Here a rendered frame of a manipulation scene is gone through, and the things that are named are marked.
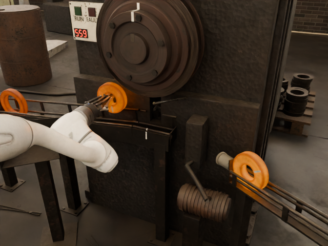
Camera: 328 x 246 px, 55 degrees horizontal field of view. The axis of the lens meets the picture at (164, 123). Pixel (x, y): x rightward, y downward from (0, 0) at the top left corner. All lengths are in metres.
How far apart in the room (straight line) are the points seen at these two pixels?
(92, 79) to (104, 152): 0.56
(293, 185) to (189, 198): 1.18
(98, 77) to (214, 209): 0.88
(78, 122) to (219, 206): 0.67
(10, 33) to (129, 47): 2.92
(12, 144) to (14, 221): 1.47
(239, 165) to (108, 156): 0.51
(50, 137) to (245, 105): 0.81
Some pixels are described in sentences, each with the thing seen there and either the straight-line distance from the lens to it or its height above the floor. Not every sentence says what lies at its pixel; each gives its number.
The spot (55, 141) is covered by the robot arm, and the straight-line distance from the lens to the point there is 1.02.
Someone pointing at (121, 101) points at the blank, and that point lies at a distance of 1.51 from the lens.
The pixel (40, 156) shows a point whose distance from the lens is 1.60.
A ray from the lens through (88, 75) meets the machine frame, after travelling 1.74.
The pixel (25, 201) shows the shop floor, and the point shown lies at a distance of 2.33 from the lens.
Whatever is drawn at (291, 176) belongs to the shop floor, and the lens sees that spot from 2.52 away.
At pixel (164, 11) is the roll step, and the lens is 1.24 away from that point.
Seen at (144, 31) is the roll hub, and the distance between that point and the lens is 1.24.
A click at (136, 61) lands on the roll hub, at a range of 1.26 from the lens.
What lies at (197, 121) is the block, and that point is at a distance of 1.37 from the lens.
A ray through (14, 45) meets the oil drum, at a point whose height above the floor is 0.51.
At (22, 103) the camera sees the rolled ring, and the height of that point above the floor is 0.68.
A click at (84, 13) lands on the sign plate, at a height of 1.19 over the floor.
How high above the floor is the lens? 1.44
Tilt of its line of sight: 28 degrees down
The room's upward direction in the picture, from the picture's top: straight up
